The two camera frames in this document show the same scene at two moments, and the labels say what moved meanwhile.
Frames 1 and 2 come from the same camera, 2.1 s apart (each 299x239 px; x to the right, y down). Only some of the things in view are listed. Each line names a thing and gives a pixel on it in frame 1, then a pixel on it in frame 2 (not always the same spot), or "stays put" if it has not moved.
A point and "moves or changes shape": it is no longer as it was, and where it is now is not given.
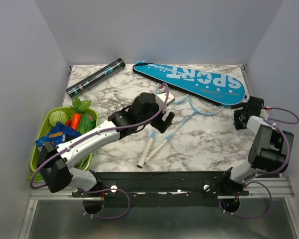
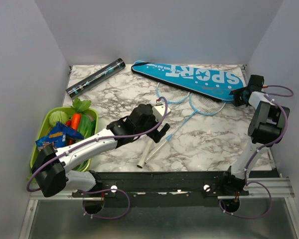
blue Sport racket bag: [213, 87] moves or changes shape
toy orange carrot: [76, 119] stays put
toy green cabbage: [58, 116] stays put
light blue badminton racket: [180, 95] stays put
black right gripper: [238, 125] to [235, 93]
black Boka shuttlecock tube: [84, 84] stays put
